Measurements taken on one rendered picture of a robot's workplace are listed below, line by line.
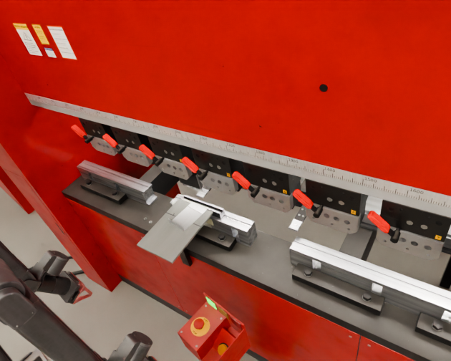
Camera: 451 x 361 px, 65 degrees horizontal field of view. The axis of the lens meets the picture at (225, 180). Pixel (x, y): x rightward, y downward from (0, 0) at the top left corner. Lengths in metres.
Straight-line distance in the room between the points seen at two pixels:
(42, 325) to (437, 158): 0.80
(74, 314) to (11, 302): 2.07
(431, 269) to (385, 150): 1.73
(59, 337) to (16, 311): 0.15
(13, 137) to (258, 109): 1.27
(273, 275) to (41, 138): 1.28
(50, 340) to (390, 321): 0.96
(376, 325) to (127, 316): 1.64
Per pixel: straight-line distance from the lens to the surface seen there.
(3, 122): 1.86
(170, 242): 1.37
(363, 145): 0.85
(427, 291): 1.26
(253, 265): 1.38
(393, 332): 1.28
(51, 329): 0.74
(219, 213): 1.40
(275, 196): 1.09
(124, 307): 2.54
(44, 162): 1.99
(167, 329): 2.35
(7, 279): 0.63
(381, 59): 0.74
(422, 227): 0.98
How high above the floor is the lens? 2.01
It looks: 41 degrees down
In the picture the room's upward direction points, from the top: 14 degrees counter-clockwise
